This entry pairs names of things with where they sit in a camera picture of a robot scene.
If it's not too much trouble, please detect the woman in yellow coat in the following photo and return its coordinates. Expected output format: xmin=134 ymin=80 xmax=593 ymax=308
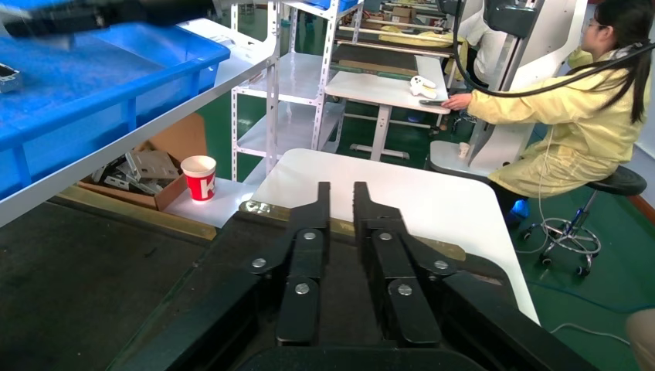
xmin=442 ymin=0 xmax=655 ymax=229

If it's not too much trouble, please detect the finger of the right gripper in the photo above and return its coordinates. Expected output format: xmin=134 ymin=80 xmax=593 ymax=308
xmin=2 ymin=7 xmax=106 ymax=38

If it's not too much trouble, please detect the gold metal rail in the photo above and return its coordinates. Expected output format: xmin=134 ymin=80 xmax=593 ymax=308
xmin=55 ymin=185 xmax=219 ymax=242

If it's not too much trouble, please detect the pile of grey metal plates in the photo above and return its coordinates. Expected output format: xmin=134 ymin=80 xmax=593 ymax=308
xmin=90 ymin=149 xmax=181 ymax=196

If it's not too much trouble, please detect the white floor cable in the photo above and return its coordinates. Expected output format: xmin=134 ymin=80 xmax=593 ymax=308
xmin=548 ymin=321 xmax=631 ymax=348

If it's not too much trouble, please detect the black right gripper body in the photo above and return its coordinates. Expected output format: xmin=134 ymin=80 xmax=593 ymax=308
xmin=104 ymin=0 xmax=216 ymax=26

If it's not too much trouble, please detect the white desk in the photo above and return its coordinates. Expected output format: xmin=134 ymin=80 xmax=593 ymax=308
xmin=324 ymin=53 xmax=453 ymax=163

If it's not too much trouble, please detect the brown cardboard box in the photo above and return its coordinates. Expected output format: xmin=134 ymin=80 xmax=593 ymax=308
xmin=76 ymin=112 xmax=209 ymax=213

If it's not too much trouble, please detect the white game controller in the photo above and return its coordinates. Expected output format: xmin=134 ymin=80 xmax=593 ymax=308
xmin=409 ymin=75 xmax=439 ymax=100

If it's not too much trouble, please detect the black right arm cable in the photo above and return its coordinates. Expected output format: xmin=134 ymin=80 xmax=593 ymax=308
xmin=451 ymin=0 xmax=655 ymax=99

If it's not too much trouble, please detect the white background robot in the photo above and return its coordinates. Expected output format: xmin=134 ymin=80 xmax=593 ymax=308
xmin=429 ymin=0 xmax=595 ymax=181

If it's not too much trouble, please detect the white metal shelving rack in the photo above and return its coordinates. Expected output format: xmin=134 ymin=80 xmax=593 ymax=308
xmin=230 ymin=0 xmax=365 ymax=178

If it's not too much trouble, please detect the black conveyor belt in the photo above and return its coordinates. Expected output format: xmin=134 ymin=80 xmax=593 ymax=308
xmin=0 ymin=201 xmax=209 ymax=371

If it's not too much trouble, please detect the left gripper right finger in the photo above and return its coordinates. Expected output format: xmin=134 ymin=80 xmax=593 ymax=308
xmin=353 ymin=182 xmax=599 ymax=371

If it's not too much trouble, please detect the red and white paper cup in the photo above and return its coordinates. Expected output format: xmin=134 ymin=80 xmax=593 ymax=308
xmin=180 ymin=155 xmax=218 ymax=203

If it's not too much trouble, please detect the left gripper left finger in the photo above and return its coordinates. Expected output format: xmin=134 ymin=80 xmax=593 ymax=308
xmin=107 ymin=182 xmax=332 ymax=371

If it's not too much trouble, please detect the blue plastic tray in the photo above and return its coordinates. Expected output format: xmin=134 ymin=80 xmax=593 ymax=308
xmin=0 ymin=20 xmax=232 ymax=202

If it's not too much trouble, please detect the background workbench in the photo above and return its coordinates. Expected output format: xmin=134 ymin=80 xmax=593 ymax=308
xmin=330 ymin=22 xmax=464 ymax=83

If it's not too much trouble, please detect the person in white coat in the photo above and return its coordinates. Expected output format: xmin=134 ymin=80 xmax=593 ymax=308
xmin=456 ymin=9 xmax=508 ymax=87

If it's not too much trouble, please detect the perforated white shelf post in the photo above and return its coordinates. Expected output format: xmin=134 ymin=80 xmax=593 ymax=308
xmin=263 ymin=0 xmax=283 ymax=175

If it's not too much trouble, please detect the black round swivel stool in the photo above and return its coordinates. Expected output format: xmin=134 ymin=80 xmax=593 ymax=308
xmin=521 ymin=165 xmax=649 ymax=278

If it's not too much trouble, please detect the silver metal bracket part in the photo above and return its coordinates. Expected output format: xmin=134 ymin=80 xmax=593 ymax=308
xmin=0 ymin=62 xmax=23 ymax=95

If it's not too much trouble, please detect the white metal shelf board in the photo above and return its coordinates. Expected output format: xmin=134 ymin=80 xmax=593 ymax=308
xmin=0 ymin=18 xmax=280 ymax=230

